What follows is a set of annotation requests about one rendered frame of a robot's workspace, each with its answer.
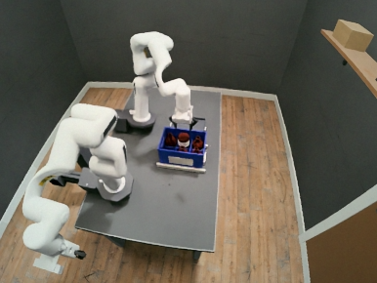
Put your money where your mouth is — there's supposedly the black shallow tray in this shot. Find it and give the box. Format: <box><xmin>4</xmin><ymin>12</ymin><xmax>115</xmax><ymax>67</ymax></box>
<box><xmin>171</xmin><ymin>117</ymin><xmax>206</xmax><ymax>132</ymax></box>

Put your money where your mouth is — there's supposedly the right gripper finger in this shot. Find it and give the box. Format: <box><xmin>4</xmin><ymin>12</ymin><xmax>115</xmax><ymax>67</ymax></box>
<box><xmin>74</xmin><ymin>250</ymin><xmax>87</xmax><ymax>260</ymax></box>

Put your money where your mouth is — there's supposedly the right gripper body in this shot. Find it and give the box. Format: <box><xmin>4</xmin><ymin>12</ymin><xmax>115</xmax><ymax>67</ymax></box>
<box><xmin>60</xmin><ymin>240</ymin><xmax>80</xmax><ymax>259</ymax></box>

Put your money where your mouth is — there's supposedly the blue box with white label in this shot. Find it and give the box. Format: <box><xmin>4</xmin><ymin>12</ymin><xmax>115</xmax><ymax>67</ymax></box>
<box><xmin>157</xmin><ymin>127</ymin><xmax>207</xmax><ymax>169</ymax></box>

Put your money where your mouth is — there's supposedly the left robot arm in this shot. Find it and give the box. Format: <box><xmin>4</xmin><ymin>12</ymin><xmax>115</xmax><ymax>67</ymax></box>
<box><xmin>130</xmin><ymin>32</ymin><xmax>192</xmax><ymax>123</ymax></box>

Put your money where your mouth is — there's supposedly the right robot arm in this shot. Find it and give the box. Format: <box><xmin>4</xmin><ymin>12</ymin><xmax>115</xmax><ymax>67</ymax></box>
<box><xmin>22</xmin><ymin>103</ymin><xmax>127</xmax><ymax>274</ymax></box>

